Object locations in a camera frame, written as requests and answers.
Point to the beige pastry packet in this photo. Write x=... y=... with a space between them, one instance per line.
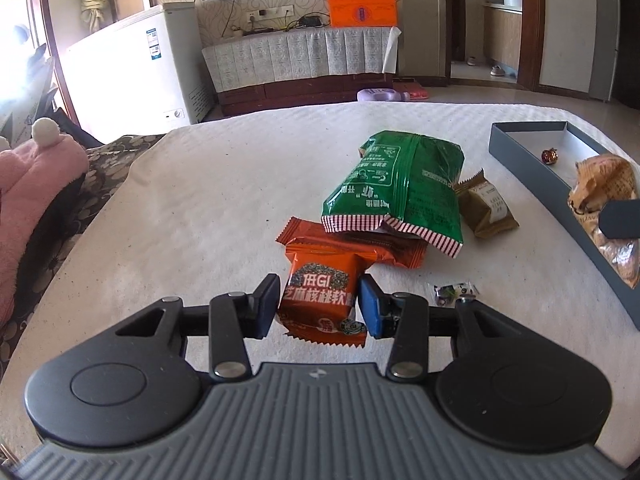
x=605 y=202

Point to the green snack bag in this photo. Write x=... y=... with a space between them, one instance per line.
x=403 y=183

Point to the grey refrigerator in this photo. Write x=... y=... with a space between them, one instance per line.
x=605 y=52

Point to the orange-red snack packet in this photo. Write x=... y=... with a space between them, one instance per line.
x=319 y=298

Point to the red floor mat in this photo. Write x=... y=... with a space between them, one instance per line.
x=410 y=90

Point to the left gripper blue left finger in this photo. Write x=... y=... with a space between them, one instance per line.
x=264 y=305

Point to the purple detergent bottle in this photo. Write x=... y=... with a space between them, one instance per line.
x=382 y=95

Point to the pink plush hat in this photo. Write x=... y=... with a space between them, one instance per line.
x=32 y=175

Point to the TV cabinet with lace cloth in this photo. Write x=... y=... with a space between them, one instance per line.
x=304 y=66

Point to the small round wrapped candy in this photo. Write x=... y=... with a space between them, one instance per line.
x=549 y=156

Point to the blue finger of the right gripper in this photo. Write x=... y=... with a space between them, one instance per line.
x=620 y=219

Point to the brown pastry packet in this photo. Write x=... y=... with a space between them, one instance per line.
x=482 y=207

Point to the floral dark blanket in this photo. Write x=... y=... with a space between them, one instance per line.
x=65 y=220

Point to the white chest freezer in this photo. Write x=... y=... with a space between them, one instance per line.
x=142 y=75

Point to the small silver candy wrapper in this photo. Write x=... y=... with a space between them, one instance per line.
x=447 y=295

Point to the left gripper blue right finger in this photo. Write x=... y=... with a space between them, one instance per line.
x=374 y=307

